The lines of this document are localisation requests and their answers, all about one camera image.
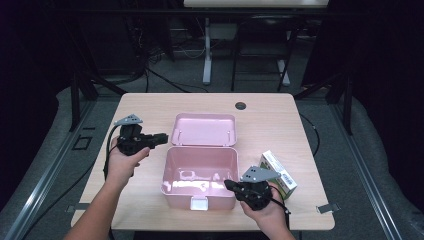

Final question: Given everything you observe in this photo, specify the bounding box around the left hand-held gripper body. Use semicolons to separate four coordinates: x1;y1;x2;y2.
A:
113;113;155;157

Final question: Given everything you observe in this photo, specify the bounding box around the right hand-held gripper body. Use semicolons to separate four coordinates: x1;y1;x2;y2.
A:
232;165;282;212

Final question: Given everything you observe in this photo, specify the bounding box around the white and green medicine box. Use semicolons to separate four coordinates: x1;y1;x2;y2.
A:
258;149;299;201

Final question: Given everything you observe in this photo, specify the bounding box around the pink storage box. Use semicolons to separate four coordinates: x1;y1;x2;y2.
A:
160;112;241;212

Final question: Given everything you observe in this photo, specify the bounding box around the person's left hand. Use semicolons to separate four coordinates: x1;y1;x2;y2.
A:
105;136;151;190

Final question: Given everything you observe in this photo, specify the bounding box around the person's right hand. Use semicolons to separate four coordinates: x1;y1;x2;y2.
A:
239;181;291;237

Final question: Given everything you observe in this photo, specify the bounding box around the black metal stand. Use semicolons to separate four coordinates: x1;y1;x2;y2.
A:
67;65;128;133
294;70;355;136

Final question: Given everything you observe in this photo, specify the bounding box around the grey tape strip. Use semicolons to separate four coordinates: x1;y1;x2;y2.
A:
316;202;342;215
65;202;88;214

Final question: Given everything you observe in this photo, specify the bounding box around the white desk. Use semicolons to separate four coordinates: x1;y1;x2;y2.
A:
182;0;330;86

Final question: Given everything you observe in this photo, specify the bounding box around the black chair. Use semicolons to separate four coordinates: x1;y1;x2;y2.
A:
230;13;300;93

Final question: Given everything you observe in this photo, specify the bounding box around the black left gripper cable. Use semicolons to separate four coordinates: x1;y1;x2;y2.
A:
102;124;123;182

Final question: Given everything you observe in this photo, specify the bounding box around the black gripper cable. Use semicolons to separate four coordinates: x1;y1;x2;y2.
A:
267;184;292;232
102;124;123;182

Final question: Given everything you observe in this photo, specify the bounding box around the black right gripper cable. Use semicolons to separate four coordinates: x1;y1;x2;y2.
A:
267;184;292;232

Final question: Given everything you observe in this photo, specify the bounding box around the black floor cable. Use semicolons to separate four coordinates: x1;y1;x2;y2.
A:
144;65;210;94

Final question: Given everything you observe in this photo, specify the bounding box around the black cable beside table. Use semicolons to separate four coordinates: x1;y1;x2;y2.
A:
298;112;321;158

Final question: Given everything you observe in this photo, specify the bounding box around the aluminium floor rail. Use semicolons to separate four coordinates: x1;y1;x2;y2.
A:
327;102;405;240
0;99;98;240

